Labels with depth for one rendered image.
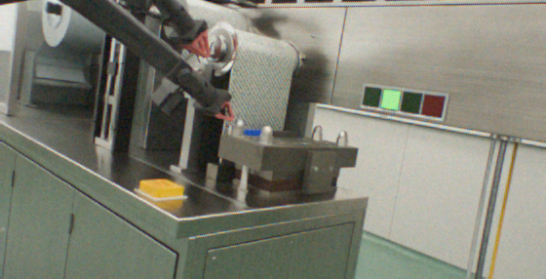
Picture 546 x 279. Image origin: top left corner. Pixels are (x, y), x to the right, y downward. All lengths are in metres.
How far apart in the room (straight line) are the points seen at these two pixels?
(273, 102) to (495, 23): 0.61
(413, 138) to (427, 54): 2.63
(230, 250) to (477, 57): 0.73
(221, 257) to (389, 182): 3.07
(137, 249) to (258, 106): 0.51
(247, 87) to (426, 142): 2.69
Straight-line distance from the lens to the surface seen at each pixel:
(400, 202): 3.94
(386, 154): 3.98
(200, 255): 0.95
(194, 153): 1.29
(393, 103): 1.28
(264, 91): 1.32
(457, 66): 1.22
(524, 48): 1.18
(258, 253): 1.07
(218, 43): 1.25
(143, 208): 0.99
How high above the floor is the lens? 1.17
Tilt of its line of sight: 5 degrees down
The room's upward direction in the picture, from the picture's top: 9 degrees clockwise
